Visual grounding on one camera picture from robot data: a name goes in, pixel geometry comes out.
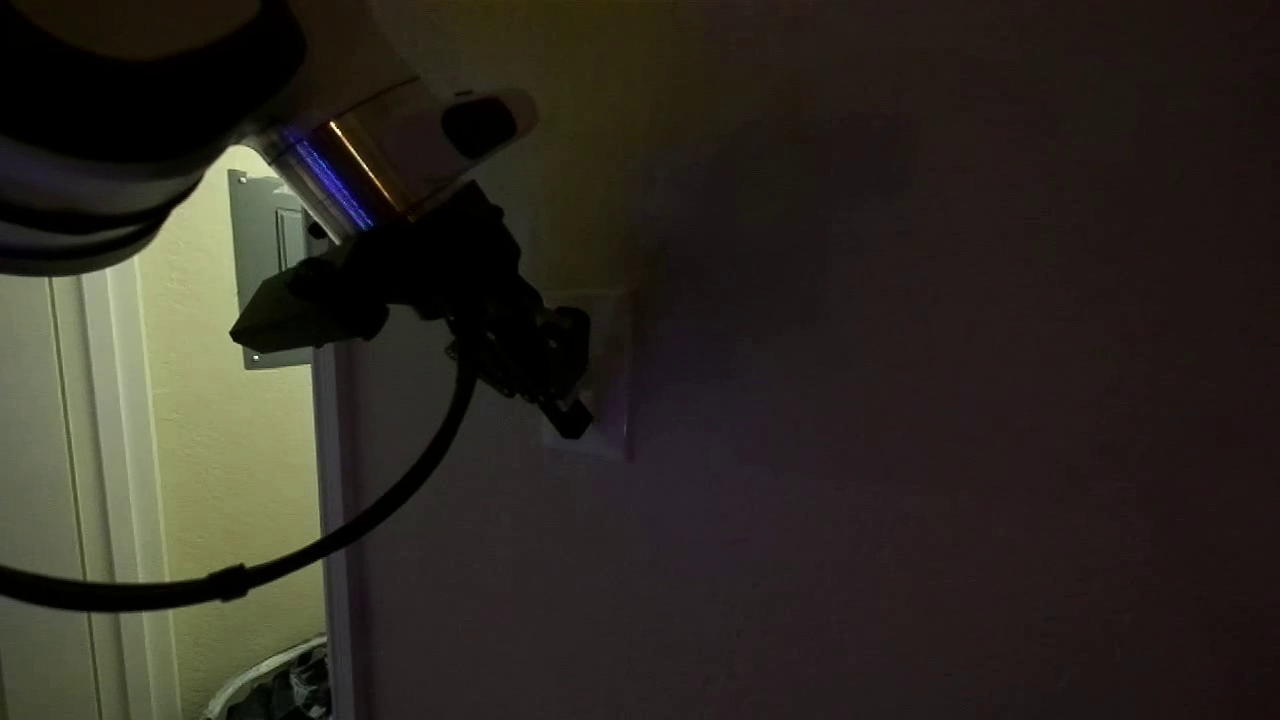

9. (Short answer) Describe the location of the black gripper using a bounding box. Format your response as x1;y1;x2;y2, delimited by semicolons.
356;179;598;445

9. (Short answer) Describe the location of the white light switch plate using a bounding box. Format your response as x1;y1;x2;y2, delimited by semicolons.
538;285;641;468

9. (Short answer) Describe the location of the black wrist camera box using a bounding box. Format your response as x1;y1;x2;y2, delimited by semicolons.
224;255;391;359

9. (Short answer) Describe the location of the grey metal wall plate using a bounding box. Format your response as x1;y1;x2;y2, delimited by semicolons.
224;163;332;374

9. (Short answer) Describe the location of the white door frame trim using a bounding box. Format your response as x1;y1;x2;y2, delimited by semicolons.
46;255;189;720

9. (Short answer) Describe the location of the black cable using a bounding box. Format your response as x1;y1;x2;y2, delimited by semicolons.
0;338;484;615

